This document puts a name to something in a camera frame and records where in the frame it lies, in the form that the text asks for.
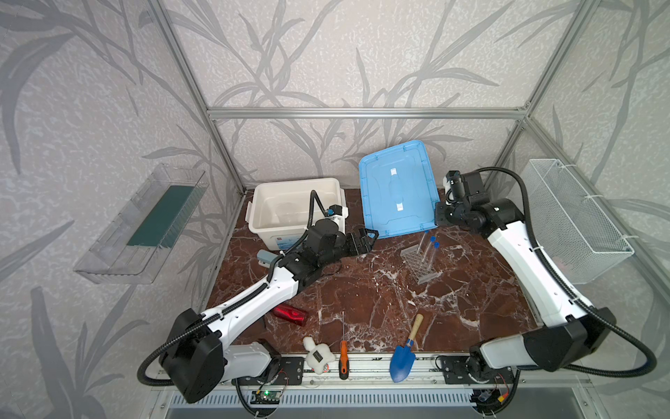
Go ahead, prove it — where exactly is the blue capped test tube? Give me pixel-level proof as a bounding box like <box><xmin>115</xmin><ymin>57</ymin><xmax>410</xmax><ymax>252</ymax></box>
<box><xmin>416</xmin><ymin>230</ymin><xmax>431</xmax><ymax>260</ymax></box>
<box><xmin>425</xmin><ymin>237</ymin><xmax>440</xmax><ymax>266</ymax></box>

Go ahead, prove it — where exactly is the white plastic bin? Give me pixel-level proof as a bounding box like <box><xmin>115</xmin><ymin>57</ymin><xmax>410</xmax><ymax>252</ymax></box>
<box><xmin>245</xmin><ymin>178</ymin><xmax>347</xmax><ymax>251</ymax></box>

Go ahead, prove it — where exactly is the blue plastic bin lid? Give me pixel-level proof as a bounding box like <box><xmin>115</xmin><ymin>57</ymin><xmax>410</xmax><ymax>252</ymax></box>
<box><xmin>359</xmin><ymin>140</ymin><xmax>440</xmax><ymax>238</ymax></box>

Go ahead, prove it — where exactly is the clear acrylic test tube rack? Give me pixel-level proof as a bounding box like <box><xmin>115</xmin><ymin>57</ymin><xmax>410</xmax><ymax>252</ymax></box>
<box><xmin>401</xmin><ymin>244</ymin><xmax>440</xmax><ymax>285</ymax></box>

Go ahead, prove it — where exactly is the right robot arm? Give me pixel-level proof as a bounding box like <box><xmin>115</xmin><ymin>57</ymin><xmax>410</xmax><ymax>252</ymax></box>
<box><xmin>434</xmin><ymin>170</ymin><xmax>616</xmax><ymax>375</ymax></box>

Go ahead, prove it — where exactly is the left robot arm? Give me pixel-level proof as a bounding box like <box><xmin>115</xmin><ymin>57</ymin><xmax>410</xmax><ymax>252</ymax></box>
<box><xmin>155</xmin><ymin>219</ymin><xmax>380</xmax><ymax>403</ymax></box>

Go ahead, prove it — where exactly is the grey-blue flat tool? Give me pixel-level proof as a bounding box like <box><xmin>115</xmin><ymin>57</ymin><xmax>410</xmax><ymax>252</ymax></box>
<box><xmin>256</xmin><ymin>250</ymin><xmax>277</xmax><ymax>268</ymax></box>

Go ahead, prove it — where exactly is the red small object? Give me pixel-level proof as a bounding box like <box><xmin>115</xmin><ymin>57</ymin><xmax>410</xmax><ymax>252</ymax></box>
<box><xmin>271</xmin><ymin>303</ymin><xmax>309</xmax><ymax>326</ymax></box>

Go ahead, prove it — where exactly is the blue garden trowel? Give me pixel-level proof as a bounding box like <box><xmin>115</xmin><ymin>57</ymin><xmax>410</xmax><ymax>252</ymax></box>
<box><xmin>389</xmin><ymin>314</ymin><xmax>424</xmax><ymax>383</ymax></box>

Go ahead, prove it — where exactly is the green circuit board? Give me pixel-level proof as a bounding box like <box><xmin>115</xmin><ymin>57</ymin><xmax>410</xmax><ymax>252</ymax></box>
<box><xmin>251</xmin><ymin>389</ymin><xmax>282</xmax><ymax>405</ymax></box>

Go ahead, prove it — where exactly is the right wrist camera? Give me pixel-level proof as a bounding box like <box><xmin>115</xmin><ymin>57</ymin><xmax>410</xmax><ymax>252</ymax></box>
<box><xmin>443</xmin><ymin>170</ymin><xmax>463</xmax><ymax>204</ymax></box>

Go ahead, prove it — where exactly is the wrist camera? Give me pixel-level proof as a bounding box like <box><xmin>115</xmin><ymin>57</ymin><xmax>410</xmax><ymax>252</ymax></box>
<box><xmin>443</xmin><ymin>170</ymin><xmax>463</xmax><ymax>204</ymax></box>
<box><xmin>326</xmin><ymin>204</ymin><xmax>349</xmax><ymax>219</ymax></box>

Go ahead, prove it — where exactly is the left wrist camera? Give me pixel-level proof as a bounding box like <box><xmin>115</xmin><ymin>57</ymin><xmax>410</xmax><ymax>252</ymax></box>
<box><xmin>326</xmin><ymin>204</ymin><xmax>349</xmax><ymax>219</ymax></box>

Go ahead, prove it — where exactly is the white wire basket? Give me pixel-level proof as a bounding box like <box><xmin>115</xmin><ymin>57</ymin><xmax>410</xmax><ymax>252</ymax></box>
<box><xmin>521</xmin><ymin>159</ymin><xmax>634</xmax><ymax>285</ymax></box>

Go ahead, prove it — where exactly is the orange handled screwdriver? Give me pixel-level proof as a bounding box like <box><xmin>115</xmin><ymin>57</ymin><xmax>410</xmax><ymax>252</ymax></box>
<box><xmin>338</xmin><ymin>314</ymin><xmax>350</xmax><ymax>381</ymax></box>

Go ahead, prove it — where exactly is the aluminium frame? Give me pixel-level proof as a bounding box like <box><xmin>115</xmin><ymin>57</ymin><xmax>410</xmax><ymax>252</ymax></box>
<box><xmin>146</xmin><ymin>0</ymin><xmax>670</xmax><ymax>389</ymax></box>

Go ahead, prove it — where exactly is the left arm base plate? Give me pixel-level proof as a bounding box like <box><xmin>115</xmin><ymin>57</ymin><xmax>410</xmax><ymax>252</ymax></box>
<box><xmin>237</xmin><ymin>356</ymin><xmax>305</xmax><ymax>387</ymax></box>

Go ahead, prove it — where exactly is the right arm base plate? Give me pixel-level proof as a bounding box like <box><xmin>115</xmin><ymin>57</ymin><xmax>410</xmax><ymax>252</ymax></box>
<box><xmin>434</xmin><ymin>355</ymin><xmax>515</xmax><ymax>385</ymax></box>

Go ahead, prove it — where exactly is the clear wall shelf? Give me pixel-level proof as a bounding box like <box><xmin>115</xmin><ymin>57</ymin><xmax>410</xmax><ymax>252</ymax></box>
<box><xmin>73</xmin><ymin>163</ymin><xmax>209</xmax><ymax>285</ymax></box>

